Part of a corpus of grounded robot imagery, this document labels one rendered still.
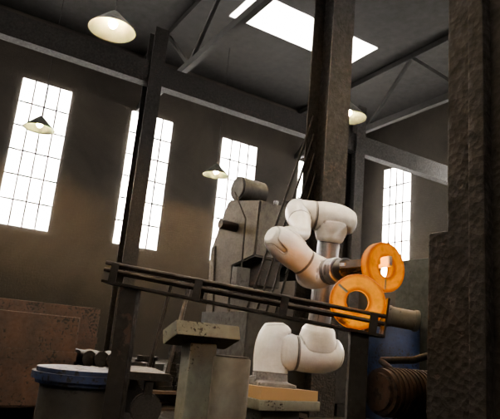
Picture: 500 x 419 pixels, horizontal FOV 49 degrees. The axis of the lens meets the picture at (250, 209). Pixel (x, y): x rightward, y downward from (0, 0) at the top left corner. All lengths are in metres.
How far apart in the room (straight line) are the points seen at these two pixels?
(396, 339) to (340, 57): 2.68
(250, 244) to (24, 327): 4.27
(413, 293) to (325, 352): 3.16
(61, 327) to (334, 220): 1.77
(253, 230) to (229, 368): 5.47
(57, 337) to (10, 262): 9.70
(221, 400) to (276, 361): 0.73
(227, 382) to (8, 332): 1.85
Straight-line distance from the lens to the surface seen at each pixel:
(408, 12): 12.81
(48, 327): 3.44
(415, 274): 5.59
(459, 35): 1.59
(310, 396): 2.49
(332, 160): 5.08
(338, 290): 1.59
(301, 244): 1.91
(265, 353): 2.46
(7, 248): 13.13
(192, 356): 1.90
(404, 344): 5.38
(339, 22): 5.68
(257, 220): 7.16
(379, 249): 1.74
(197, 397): 1.92
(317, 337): 2.49
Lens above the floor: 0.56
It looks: 14 degrees up
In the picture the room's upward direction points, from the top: 5 degrees clockwise
